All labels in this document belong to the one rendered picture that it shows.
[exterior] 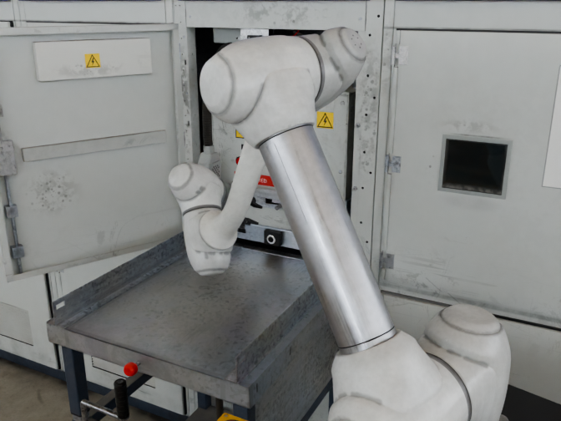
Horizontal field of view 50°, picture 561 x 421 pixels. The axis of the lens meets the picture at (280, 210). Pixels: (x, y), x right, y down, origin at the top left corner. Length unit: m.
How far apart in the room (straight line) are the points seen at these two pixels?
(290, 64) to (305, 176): 0.19
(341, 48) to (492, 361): 0.60
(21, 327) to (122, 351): 1.53
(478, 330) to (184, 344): 0.75
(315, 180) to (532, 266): 0.91
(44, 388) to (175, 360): 1.59
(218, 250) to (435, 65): 0.74
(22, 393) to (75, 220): 1.19
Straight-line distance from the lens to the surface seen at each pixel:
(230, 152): 2.05
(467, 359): 1.10
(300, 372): 1.70
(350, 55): 1.10
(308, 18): 1.81
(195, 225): 1.48
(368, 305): 0.99
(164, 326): 1.63
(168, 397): 2.60
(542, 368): 1.90
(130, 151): 2.05
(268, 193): 1.96
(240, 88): 0.97
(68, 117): 1.96
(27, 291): 2.92
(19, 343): 3.13
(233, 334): 1.57
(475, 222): 1.74
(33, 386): 3.05
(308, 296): 1.66
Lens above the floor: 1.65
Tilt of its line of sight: 19 degrees down
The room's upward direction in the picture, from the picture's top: straight up
